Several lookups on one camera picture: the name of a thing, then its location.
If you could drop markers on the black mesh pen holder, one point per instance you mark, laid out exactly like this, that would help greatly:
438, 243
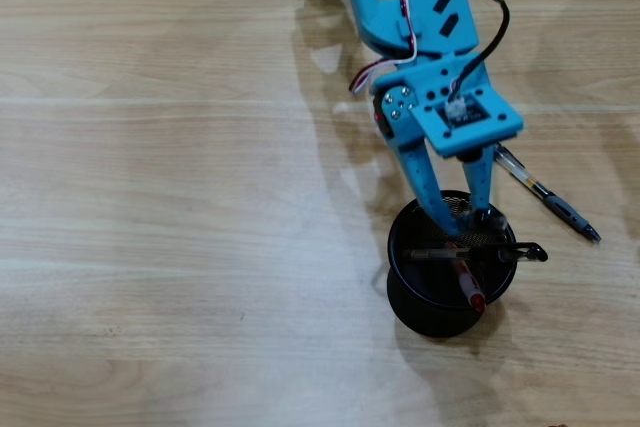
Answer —
430, 322

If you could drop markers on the red retractable pen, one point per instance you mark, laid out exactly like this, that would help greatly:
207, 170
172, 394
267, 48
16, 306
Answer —
470, 287

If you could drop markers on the blue-mounted wrist camera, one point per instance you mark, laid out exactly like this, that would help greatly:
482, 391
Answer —
480, 132

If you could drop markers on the clear retractable pen grey grip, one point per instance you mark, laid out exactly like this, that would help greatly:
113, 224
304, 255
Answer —
560, 207

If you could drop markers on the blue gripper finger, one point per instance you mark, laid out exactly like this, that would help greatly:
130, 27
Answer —
480, 182
420, 172

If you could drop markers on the clear stick pen black cap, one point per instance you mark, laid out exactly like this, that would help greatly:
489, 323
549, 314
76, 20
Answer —
520, 251

